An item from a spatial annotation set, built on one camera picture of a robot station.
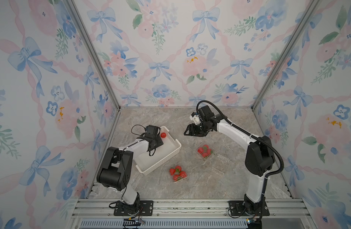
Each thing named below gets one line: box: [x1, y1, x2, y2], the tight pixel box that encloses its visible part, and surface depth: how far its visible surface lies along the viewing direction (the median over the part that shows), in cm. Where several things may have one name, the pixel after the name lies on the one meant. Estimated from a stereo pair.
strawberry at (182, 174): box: [179, 170, 187, 178], surface depth 83 cm
